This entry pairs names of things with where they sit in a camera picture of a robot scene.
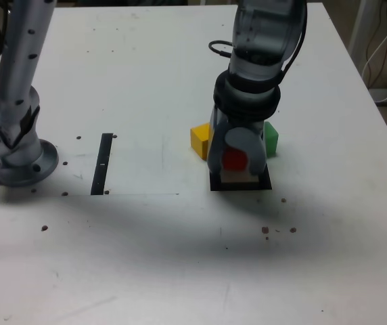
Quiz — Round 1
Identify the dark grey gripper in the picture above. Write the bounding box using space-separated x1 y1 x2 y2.
206 104 268 177

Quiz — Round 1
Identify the red cube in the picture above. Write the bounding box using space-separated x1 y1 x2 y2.
222 148 248 171

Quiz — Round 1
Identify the yellow cube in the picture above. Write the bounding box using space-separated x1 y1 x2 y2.
189 123 214 160

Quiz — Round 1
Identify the green cube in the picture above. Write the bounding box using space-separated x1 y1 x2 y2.
263 121 279 158

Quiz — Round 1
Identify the black tape square outline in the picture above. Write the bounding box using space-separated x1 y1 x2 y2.
208 162 272 192

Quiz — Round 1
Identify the black tape strip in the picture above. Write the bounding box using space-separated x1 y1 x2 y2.
90 133 114 196

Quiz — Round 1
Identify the white post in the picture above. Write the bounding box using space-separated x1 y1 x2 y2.
348 0 367 58

